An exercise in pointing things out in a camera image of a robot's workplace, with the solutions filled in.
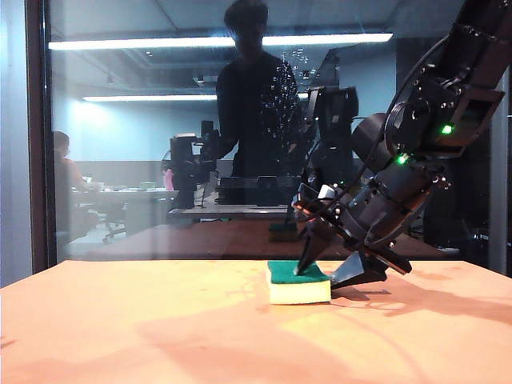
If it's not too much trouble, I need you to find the large glass window pane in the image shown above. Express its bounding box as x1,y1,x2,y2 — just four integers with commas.
43,0,495,262

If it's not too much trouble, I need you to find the dark brown window frame post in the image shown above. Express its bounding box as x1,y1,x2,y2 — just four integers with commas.
25,0,58,274

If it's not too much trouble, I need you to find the green and yellow sponge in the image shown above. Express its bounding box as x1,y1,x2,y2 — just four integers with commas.
266,260,333,306

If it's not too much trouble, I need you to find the grey window frame post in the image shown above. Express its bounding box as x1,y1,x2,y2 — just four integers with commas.
488,63,512,278

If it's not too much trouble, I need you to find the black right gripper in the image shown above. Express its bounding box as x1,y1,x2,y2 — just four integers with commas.
292,158,454,290

